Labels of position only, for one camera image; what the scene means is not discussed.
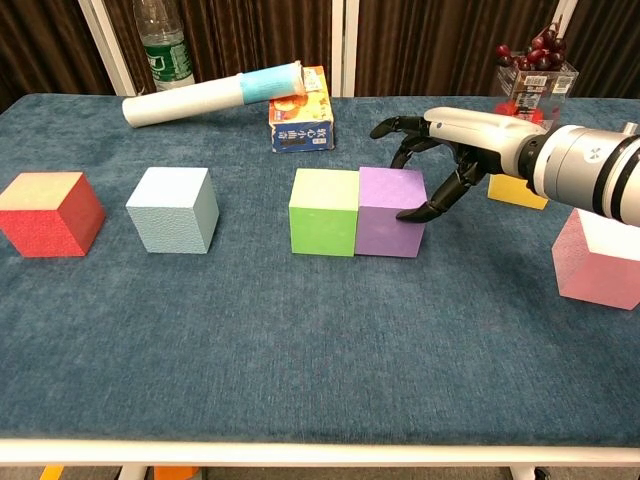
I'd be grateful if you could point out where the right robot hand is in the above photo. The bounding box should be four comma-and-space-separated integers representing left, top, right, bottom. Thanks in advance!
369, 106, 549, 223

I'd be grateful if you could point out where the yellow foam cube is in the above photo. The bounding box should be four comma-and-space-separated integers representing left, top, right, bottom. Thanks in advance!
487, 173, 550, 211

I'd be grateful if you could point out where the purple foam cube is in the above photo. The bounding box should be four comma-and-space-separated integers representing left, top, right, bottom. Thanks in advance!
354, 166, 429, 259

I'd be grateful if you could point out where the light blue foam cube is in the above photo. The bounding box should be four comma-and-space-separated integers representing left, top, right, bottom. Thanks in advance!
125, 166, 221, 256

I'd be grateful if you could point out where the red foam cube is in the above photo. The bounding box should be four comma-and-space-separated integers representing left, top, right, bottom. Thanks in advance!
0, 171, 108, 259

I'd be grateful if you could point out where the red packet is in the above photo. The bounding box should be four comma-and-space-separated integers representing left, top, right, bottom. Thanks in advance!
493, 99, 546, 126

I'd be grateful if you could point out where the clear plastic box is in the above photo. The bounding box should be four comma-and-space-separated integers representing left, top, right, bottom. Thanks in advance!
494, 60, 580, 132

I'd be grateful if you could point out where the bunch of red grapes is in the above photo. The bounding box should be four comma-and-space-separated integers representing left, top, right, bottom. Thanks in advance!
495, 22, 569, 72

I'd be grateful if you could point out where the brown pleated curtain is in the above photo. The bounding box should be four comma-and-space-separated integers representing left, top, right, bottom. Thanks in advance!
0, 0, 640, 114

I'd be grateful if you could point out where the orange blue snack box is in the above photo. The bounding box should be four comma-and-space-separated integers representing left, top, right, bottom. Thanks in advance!
268, 65, 336, 154

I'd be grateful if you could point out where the green foam cube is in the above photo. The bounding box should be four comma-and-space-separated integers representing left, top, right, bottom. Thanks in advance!
288, 167, 362, 258

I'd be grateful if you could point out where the pink foam cube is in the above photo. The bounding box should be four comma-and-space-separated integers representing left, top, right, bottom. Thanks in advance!
551, 208, 640, 312

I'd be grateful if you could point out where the blue table cloth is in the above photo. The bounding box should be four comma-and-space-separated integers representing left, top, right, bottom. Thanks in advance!
0, 93, 640, 448

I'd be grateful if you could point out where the white roll blue band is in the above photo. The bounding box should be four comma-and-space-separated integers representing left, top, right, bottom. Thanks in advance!
122, 59, 307, 130

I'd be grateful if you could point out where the clear bottle green label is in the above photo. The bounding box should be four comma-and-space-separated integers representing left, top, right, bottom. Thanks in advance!
133, 0, 196, 94

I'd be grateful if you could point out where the orange object under table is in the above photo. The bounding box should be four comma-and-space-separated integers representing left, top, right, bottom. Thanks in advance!
153, 464, 200, 480

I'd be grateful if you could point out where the white partition frame post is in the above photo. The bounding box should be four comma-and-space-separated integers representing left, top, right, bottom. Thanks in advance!
548, 0, 581, 39
331, 0, 359, 99
77, 0, 139, 97

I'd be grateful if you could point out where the white table frame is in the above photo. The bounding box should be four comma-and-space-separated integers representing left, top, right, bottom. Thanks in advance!
0, 438, 640, 480

